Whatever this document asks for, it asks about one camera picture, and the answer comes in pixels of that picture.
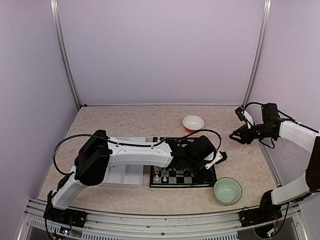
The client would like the green glass bowl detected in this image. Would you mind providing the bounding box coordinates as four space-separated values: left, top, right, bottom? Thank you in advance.
213 177 243 206

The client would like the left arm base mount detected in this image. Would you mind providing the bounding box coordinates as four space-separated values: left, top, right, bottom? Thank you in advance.
43 202 88 228

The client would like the red white bowl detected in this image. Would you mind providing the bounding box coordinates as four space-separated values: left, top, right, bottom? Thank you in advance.
182 115 205 133

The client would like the front aluminium rail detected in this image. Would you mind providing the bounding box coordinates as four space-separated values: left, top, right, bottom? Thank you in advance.
15 199 311 240

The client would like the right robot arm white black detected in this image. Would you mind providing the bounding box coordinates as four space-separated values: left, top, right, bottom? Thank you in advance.
229 103 320 222

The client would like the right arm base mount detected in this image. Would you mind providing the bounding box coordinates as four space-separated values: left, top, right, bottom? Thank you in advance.
238 205 283 228

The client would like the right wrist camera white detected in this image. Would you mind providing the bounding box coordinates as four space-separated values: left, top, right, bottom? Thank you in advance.
235 106 255 129

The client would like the left aluminium frame post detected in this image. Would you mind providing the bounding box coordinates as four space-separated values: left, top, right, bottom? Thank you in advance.
50 0 82 111

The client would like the aluminium frame post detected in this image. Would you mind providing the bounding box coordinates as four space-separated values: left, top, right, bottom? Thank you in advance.
242 0 272 106
50 0 82 111

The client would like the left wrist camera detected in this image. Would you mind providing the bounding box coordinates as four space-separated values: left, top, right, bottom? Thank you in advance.
204 151 228 170

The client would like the black white chessboard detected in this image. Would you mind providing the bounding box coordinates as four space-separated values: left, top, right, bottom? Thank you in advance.
149 135 217 188

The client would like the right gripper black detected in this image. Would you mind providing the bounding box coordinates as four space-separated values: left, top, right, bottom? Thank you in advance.
230 122 276 144

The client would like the right aluminium frame post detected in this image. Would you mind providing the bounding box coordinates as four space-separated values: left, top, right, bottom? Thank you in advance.
242 0 272 106

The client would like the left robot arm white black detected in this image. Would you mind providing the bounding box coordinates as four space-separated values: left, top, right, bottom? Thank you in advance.
47 130 228 223

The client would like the white plastic compartment tray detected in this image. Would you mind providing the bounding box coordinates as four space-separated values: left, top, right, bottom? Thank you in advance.
99 136 147 188

